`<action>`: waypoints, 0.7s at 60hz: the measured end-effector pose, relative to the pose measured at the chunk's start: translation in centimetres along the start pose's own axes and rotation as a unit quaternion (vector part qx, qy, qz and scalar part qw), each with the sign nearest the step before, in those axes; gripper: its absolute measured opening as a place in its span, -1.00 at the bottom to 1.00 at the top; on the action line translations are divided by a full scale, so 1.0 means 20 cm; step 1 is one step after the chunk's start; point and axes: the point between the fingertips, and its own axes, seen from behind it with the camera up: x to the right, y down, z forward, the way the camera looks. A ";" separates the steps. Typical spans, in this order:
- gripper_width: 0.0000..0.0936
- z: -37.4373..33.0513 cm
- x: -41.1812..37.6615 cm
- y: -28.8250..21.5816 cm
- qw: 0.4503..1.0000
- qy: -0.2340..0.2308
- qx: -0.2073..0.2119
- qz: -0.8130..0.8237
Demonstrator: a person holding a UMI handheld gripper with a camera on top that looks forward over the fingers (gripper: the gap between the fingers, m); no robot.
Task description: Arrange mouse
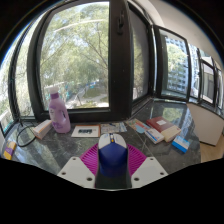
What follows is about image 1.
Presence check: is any colourful leaflet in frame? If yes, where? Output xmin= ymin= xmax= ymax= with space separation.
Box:
xmin=125 ymin=118 xmax=152 ymax=135

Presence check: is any small blue box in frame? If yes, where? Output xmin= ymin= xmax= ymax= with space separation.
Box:
xmin=171 ymin=135 xmax=191 ymax=154

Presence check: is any pale printed leaflet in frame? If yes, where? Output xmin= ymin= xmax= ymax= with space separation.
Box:
xmin=100 ymin=121 xmax=128 ymax=135

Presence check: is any white box with blue stripe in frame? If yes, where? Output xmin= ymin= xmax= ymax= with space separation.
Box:
xmin=144 ymin=127 xmax=166 ymax=145

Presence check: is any thick red book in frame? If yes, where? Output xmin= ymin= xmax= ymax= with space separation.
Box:
xmin=145 ymin=115 xmax=182 ymax=143

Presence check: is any black window handle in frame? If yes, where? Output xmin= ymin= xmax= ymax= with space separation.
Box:
xmin=116 ymin=9 xmax=126 ymax=35

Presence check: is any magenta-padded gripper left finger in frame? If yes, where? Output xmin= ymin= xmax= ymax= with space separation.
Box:
xmin=57 ymin=143 xmax=101 ymax=189

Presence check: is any blue and white computer mouse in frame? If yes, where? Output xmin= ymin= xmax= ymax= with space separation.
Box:
xmin=97 ymin=132 xmax=129 ymax=179

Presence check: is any white card with dark picture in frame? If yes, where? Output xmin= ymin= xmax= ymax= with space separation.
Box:
xmin=70 ymin=124 xmax=101 ymax=139

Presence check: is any black cable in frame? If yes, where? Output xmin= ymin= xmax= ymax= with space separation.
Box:
xmin=15 ymin=120 xmax=38 ymax=148

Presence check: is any white and orange carton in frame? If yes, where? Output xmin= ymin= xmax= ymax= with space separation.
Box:
xmin=32 ymin=119 xmax=54 ymax=140

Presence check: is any purple detergent bottle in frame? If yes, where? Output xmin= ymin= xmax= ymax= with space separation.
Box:
xmin=48 ymin=86 xmax=72 ymax=134

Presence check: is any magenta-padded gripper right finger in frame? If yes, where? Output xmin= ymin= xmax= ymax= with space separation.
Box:
xmin=126 ymin=143 xmax=169 ymax=189

